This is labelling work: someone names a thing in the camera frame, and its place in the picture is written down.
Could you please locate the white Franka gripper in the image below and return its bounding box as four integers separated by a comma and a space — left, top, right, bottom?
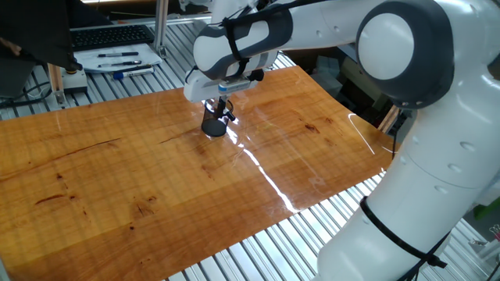
183, 58, 274, 119

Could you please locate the black mesh pen holder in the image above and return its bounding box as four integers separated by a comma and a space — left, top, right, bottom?
201, 99, 234, 138

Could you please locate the thin black pen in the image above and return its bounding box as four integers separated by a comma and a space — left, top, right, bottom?
97, 51, 140, 59
97, 59, 143, 69

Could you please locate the person's bare hand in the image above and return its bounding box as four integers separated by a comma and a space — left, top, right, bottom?
0, 37, 23, 56

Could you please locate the white marker blue cap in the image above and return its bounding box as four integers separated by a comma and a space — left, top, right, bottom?
112, 68, 155, 81

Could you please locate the glossy wood-grain mat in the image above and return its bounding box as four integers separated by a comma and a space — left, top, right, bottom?
0, 65, 395, 281

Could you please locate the black computer keyboard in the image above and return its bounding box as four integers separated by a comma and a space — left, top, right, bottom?
70, 24, 156, 52

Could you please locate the white paper sheet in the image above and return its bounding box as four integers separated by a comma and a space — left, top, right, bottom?
73, 42, 163, 74

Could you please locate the white emergency stop box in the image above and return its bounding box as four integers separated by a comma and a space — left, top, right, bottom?
61, 66, 88, 94

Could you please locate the long wooden stick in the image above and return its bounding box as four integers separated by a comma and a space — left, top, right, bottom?
377, 105, 401, 134

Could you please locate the black cloth jacket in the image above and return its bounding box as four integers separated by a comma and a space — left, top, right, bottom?
0, 0, 84, 72

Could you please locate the dark grey box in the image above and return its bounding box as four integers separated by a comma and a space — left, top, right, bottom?
0, 58, 37, 98

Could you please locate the green plastic object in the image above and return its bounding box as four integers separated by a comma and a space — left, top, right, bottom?
473, 196, 500, 220

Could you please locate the aluminium frame post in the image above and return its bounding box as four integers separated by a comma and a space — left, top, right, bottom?
153, 0, 170, 59

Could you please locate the aluminium frame rail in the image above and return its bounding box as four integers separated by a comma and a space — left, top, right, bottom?
70, 14, 214, 31

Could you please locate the black floor cable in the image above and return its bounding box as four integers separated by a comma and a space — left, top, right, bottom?
0, 80, 52, 109

